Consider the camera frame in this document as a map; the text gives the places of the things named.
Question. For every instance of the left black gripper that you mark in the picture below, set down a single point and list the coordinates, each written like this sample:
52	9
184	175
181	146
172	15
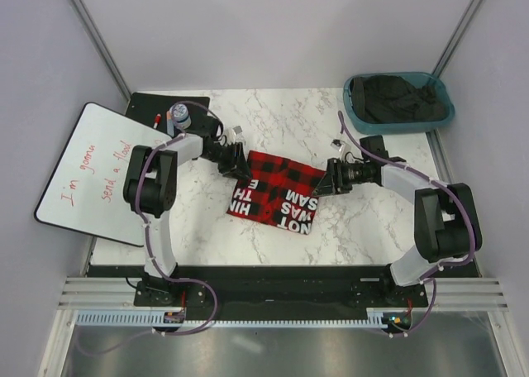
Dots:
235	167

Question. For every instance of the light blue cable duct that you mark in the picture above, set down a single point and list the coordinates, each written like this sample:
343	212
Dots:
159	318

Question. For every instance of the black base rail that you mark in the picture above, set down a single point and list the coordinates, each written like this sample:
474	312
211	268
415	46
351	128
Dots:
282	292

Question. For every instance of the teal plastic bin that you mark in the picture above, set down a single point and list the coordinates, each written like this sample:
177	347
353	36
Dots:
389	129

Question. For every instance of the white blue lidded jar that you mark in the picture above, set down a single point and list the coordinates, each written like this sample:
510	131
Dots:
179	116

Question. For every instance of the blue orange eraser stick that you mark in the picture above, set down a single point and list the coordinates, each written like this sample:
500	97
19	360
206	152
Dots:
169	124

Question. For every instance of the red whiteboard marker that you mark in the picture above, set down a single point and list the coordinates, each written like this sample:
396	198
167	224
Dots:
157	121

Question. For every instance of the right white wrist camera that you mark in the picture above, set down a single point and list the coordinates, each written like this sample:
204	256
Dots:
340	146

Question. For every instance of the white dry erase board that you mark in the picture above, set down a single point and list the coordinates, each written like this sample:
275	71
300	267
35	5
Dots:
85	190

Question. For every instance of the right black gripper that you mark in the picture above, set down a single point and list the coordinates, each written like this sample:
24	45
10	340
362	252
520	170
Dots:
332	181

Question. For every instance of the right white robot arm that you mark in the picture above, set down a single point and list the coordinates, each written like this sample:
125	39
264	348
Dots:
446	229

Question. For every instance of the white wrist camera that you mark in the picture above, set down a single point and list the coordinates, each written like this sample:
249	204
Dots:
236	133
340	146

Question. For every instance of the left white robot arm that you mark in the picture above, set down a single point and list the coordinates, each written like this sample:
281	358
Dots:
150	189

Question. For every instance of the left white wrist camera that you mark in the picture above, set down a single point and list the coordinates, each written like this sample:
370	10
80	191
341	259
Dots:
236	133

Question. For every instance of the black clothing in bin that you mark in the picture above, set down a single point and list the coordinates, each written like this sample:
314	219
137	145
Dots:
406	98

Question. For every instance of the black mat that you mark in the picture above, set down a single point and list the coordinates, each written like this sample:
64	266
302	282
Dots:
144	107

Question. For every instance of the red black plaid shirt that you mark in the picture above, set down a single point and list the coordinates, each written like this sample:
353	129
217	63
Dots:
279	193

